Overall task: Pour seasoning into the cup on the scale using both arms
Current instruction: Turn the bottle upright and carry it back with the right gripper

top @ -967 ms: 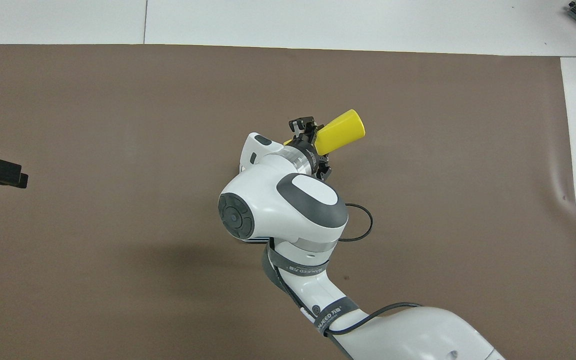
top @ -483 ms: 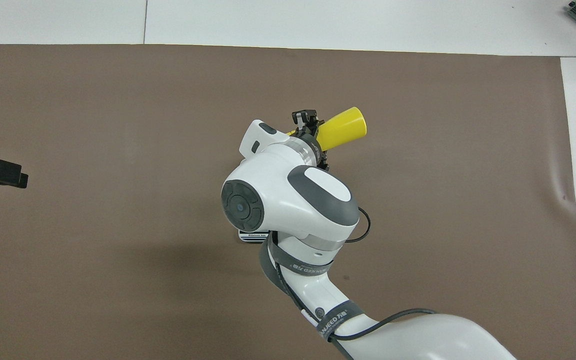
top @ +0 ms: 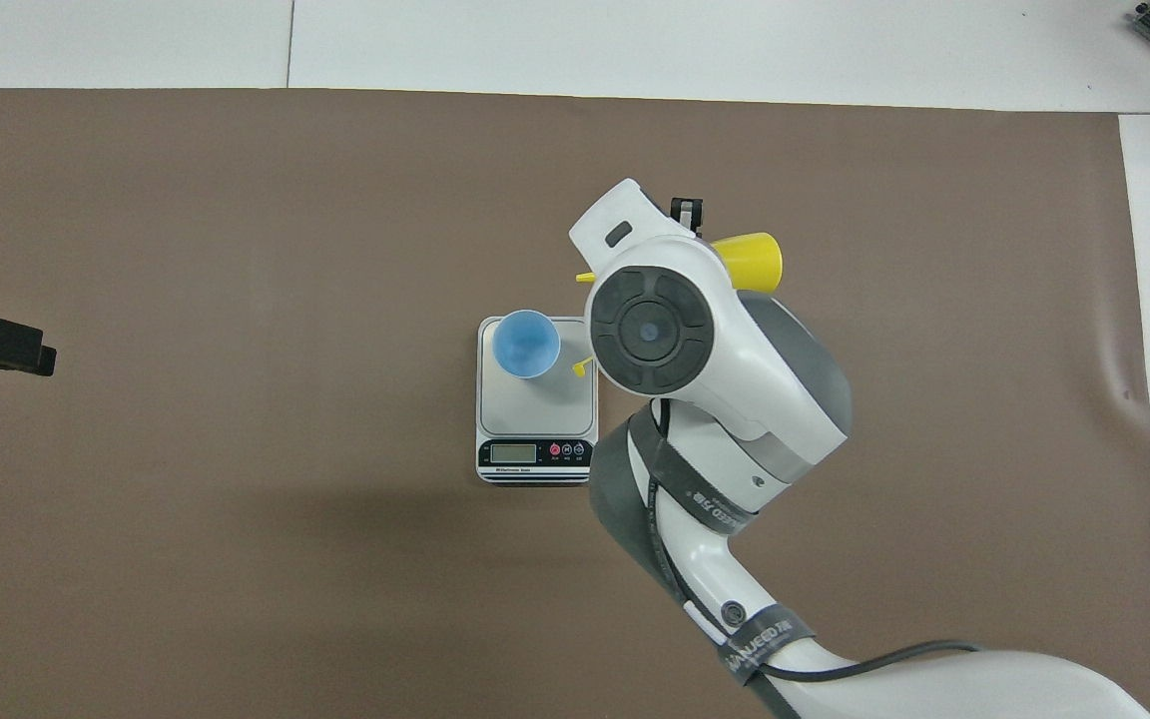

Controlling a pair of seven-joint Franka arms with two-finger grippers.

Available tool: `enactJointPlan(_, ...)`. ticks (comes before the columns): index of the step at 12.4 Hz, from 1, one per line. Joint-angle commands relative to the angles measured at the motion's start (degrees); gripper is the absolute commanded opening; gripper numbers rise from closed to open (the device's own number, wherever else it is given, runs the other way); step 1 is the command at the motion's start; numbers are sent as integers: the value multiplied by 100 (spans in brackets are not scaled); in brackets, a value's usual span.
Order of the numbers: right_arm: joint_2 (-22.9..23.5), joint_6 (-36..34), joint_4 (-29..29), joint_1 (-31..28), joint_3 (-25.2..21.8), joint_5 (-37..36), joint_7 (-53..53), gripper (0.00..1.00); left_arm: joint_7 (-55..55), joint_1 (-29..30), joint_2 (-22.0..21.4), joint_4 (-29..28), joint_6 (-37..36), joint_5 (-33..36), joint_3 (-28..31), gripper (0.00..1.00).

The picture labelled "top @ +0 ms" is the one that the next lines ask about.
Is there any yellow squeeze bottle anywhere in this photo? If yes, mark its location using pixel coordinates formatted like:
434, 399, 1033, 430
573, 232, 785, 378

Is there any light blue plastic cup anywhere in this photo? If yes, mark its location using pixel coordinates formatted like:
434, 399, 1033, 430
491, 309, 562, 380

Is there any silver digital kitchen scale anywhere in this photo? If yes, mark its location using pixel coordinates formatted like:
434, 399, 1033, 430
475, 316, 600, 486

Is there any brown paper table mat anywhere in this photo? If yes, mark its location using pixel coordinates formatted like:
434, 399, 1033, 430
0, 88, 1150, 719

